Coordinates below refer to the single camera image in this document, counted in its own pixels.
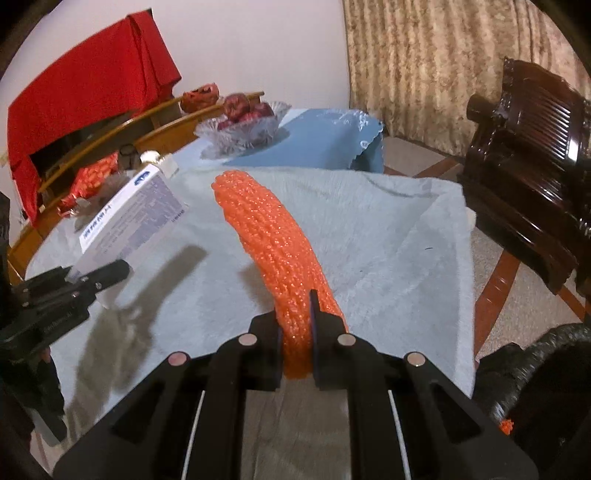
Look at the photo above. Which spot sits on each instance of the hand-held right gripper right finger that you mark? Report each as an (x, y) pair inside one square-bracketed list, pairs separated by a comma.
[(323, 332)]

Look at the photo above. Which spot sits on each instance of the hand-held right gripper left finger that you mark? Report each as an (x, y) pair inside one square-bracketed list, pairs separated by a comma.
[(265, 341)]

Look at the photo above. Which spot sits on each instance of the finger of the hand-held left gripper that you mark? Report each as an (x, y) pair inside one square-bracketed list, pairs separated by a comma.
[(111, 272), (41, 279)]

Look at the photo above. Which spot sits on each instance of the white and blue medicine box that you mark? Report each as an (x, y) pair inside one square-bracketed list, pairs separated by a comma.
[(129, 217)]

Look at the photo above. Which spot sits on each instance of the orange foam fruit net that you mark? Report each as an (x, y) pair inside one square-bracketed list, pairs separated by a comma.
[(277, 240)]

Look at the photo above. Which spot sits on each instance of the trash bin with black bag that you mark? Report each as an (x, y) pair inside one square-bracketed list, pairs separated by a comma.
[(531, 369)]

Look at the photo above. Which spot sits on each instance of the red patterned box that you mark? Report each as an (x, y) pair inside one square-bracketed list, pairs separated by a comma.
[(90, 180)]

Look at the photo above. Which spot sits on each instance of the light grey towel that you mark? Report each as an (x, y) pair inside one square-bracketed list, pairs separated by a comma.
[(392, 230)]

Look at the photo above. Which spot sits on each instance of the black television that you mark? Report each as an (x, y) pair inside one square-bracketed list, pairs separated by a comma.
[(78, 143)]

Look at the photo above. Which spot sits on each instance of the red apple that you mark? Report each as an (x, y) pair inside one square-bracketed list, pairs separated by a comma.
[(235, 105), (261, 110), (228, 124)]

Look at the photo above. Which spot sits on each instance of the glass fruit bowl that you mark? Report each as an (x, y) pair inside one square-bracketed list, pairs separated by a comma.
[(240, 134)]

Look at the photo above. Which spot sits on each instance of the blue tablecloth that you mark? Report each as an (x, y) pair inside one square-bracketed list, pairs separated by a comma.
[(314, 143)]

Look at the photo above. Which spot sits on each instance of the red cloth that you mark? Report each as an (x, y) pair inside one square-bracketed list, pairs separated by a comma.
[(92, 78)]

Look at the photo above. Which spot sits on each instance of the red plastic bag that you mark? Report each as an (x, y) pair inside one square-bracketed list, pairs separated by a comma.
[(201, 97)]

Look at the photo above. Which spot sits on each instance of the small orange foam scrap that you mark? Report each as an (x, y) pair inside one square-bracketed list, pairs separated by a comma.
[(506, 425)]

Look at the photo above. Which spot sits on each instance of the dark wooden armchair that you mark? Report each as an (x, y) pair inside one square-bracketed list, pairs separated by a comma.
[(521, 184)]

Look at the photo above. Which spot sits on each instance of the beige patterned curtain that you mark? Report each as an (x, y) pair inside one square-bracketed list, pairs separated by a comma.
[(438, 60)]

